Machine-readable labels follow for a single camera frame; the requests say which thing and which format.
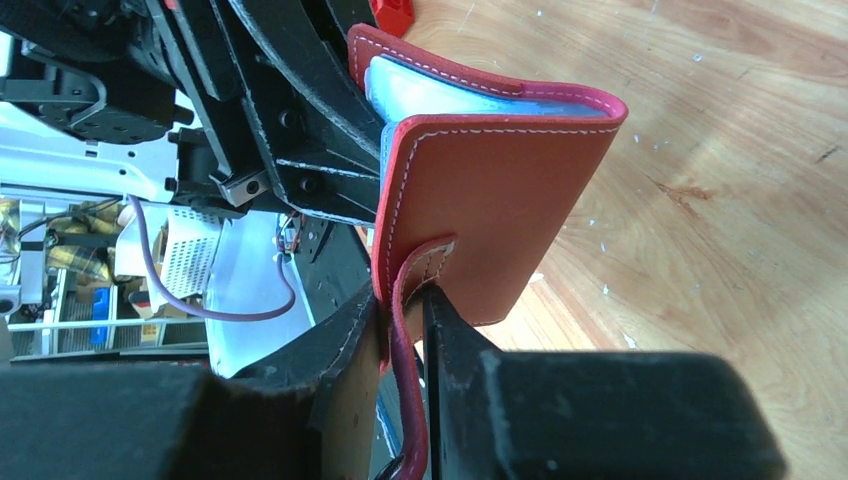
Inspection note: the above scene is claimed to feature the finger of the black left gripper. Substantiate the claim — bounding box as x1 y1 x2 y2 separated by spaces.
230 1 385 226

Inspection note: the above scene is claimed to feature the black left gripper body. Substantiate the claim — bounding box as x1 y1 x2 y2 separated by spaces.
119 1 279 206

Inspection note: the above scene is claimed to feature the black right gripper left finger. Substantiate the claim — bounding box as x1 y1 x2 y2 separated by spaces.
1 285 380 479

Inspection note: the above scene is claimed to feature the red plastic tray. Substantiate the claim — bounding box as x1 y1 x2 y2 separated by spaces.
369 0 416 37

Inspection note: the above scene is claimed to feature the red leather card holder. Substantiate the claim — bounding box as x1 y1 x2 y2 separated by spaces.
348 24 628 479

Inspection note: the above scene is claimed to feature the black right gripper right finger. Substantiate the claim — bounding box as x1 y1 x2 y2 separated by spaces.
421 286 788 479

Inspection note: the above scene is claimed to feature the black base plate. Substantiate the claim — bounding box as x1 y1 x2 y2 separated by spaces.
294 217 370 323

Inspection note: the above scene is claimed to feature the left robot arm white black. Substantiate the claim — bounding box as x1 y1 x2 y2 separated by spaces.
1 1 384 225

